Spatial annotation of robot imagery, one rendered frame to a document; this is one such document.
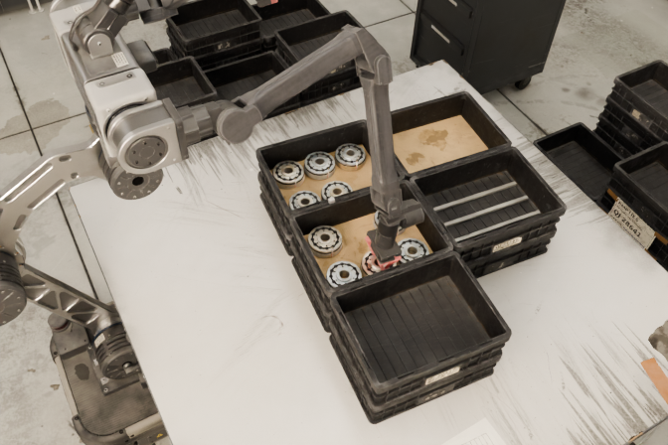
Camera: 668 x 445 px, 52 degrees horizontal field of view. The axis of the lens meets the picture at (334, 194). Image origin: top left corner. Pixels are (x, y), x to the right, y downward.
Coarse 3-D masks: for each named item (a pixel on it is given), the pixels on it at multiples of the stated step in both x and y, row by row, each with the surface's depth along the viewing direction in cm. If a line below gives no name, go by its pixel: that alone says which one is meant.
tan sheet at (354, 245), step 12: (372, 216) 214; (336, 228) 210; (348, 228) 210; (360, 228) 210; (372, 228) 211; (408, 228) 211; (324, 240) 207; (348, 240) 207; (360, 240) 207; (396, 240) 208; (420, 240) 208; (348, 252) 204; (360, 252) 204; (324, 264) 201; (360, 264) 201
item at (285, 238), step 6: (258, 180) 225; (264, 192) 222; (264, 198) 227; (264, 204) 231; (270, 204) 218; (270, 210) 223; (270, 216) 228; (276, 216) 215; (276, 222) 224; (276, 228) 224; (282, 228) 212; (282, 234) 217; (288, 234) 209; (282, 240) 221; (288, 240) 215; (288, 246) 217; (288, 252) 218
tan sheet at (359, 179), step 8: (360, 144) 235; (304, 160) 229; (368, 160) 230; (336, 168) 227; (368, 168) 228; (304, 176) 224; (336, 176) 225; (344, 176) 225; (352, 176) 225; (360, 176) 225; (368, 176) 225; (304, 184) 222; (312, 184) 222; (320, 184) 222; (352, 184) 223; (360, 184) 223; (368, 184) 223; (288, 192) 219; (296, 192) 220; (320, 192) 220; (288, 200) 217
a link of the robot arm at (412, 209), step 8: (392, 200) 177; (408, 200) 187; (376, 208) 185; (392, 208) 178; (400, 208) 180; (408, 208) 184; (416, 208) 185; (392, 216) 179; (408, 216) 184; (416, 216) 185; (408, 224) 184
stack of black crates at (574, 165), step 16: (576, 128) 315; (544, 144) 310; (560, 144) 318; (576, 144) 320; (592, 144) 312; (560, 160) 313; (576, 160) 313; (592, 160) 314; (608, 160) 307; (576, 176) 306; (592, 176) 307; (608, 176) 307; (592, 192) 300
